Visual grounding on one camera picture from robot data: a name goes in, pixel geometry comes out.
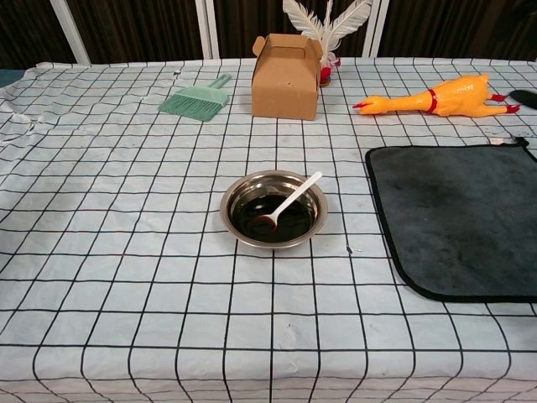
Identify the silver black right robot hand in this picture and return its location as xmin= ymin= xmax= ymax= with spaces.
xmin=509 ymin=87 xmax=537 ymax=108

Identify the white plastic spoon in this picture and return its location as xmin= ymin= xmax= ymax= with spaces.
xmin=253 ymin=170 xmax=324 ymax=231

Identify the dark grey cloth mat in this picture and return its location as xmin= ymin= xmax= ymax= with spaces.
xmin=364 ymin=136 xmax=537 ymax=303

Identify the steel bowl with dark liquid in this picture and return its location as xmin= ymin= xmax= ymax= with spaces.
xmin=220 ymin=169 xmax=328 ymax=249

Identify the green hand brush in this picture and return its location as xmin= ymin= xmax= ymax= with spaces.
xmin=157 ymin=73 xmax=233 ymax=123

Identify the yellow rubber chicken toy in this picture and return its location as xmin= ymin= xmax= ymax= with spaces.
xmin=352 ymin=73 xmax=521 ymax=118

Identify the white feather shuttlecock red base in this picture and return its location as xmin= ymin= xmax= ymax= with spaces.
xmin=282 ymin=0 xmax=373 ymax=88

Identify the brown cardboard gable box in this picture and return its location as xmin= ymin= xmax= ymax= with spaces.
xmin=251 ymin=33 xmax=324 ymax=122

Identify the white black checked tablecloth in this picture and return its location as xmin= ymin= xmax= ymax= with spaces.
xmin=0 ymin=56 xmax=537 ymax=403

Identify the white frame post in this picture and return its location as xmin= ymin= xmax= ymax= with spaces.
xmin=50 ymin=0 xmax=92 ymax=65
xmin=362 ymin=0 xmax=389 ymax=59
xmin=195 ymin=0 xmax=222 ymax=60

